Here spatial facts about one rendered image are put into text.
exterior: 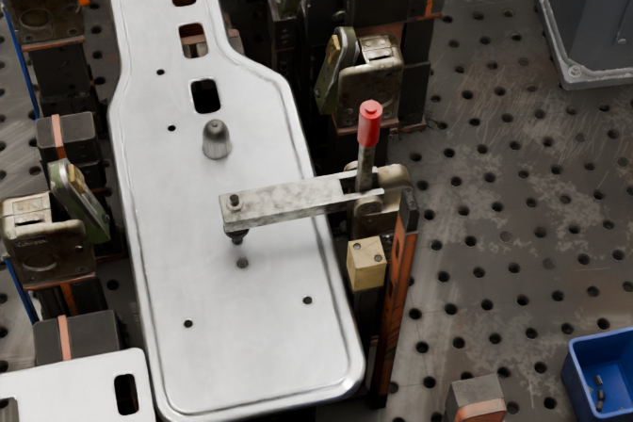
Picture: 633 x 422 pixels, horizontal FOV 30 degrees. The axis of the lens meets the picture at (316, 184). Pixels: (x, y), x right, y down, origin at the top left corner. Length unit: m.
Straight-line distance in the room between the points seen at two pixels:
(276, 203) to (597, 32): 0.70
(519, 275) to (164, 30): 0.59
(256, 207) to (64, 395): 0.28
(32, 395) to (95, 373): 0.07
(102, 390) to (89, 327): 0.09
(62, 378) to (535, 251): 0.72
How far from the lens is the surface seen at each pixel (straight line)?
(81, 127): 1.43
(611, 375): 1.62
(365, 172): 1.24
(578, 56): 1.84
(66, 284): 1.41
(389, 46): 1.38
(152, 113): 1.41
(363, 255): 1.23
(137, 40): 1.48
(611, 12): 1.74
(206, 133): 1.34
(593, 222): 1.73
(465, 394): 1.03
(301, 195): 1.26
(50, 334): 1.31
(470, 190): 1.72
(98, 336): 1.30
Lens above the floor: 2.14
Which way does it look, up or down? 58 degrees down
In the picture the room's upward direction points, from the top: 2 degrees clockwise
